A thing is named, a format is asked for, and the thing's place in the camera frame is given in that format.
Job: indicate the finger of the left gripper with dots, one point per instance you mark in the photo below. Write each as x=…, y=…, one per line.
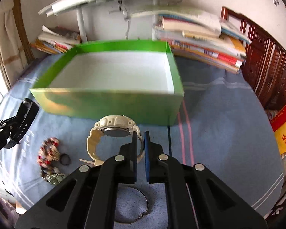
x=26, y=119

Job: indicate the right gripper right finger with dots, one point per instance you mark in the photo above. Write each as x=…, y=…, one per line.
x=154, y=171

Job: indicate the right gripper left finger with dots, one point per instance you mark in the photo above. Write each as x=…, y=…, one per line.
x=128, y=167

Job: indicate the black wristwatch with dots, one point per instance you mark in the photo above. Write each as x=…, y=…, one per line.
x=19, y=123

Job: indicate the cream white wristwatch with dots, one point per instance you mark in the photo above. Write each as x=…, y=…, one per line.
x=115, y=126

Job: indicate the silver bangle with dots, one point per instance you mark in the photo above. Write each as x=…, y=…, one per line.
x=132, y=205

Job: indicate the beige curtain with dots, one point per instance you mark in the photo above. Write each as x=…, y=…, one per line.
x=15, y=50

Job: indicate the left stack of books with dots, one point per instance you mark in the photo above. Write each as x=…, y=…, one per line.
x=56, y=40

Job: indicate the stack of books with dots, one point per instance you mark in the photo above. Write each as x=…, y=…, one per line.
x=56, y=40
x=204, y=37

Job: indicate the green cardboard box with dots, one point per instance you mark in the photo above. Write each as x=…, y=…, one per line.
x=135, y=78

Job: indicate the right stack of books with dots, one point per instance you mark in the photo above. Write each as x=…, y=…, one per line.
x=204, y=37

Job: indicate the red yellow box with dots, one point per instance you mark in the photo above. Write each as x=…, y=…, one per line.
x=278, y=124

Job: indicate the dark wooden headboard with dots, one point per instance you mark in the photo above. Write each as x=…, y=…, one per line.
x=265, y=66

